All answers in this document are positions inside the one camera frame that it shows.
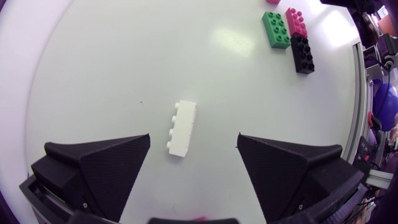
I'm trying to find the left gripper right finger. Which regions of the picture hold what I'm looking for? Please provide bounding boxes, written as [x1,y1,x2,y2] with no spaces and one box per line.
[236,133,365,223]

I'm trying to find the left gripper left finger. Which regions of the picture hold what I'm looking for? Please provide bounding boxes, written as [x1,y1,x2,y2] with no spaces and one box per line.
[30,133,151,223]

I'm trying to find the white toy brick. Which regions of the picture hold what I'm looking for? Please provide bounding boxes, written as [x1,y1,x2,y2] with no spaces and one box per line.
[166,100,198,158]

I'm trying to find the green toy brick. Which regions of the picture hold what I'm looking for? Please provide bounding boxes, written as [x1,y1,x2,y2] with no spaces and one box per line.
[261,11,292,50]

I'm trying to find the black toy brick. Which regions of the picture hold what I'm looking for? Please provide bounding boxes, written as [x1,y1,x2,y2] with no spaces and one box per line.
[290,34,315,75]

